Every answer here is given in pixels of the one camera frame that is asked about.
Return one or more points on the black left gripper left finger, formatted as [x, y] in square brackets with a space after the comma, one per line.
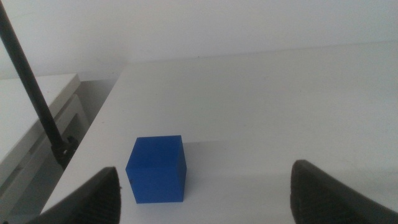
[96, 199]

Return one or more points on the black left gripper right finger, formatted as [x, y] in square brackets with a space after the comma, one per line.
[320, 196]

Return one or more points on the blue cube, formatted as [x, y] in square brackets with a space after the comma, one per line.
[157, 169]

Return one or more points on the white side table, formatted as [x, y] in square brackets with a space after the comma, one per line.
[18, 102]

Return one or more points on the black stand pole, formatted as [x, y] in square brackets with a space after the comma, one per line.
[28, 81]

